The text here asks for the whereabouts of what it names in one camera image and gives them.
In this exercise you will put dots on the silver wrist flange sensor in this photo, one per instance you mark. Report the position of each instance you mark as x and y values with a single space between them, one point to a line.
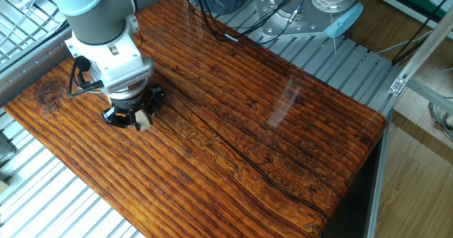
129 94

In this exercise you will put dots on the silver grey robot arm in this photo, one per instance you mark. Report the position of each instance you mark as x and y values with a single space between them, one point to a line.
99 11

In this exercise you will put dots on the white zip tie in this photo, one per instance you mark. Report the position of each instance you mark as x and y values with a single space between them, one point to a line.
333 36

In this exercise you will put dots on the silver corner bracket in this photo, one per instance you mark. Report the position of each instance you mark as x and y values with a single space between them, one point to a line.
397 85

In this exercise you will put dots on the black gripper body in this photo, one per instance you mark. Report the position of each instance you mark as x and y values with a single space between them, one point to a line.
131 101

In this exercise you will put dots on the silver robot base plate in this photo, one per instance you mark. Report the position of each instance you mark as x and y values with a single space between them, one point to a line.
269 18

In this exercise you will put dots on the aluminium frame crossbar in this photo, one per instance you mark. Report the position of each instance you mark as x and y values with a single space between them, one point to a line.
431 96

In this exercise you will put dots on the grey aluminium beam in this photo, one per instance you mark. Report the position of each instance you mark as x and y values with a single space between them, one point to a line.
35 64

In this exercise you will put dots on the aluminium frame post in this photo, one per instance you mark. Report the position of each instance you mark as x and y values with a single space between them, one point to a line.
428 43

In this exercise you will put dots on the protruding wooden jenga block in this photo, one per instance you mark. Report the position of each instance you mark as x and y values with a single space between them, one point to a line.
143 121

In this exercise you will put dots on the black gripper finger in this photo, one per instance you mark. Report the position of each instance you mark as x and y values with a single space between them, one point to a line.
157 100
118 117

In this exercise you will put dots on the grey table frame rail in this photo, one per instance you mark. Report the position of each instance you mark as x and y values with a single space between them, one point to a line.
377 195

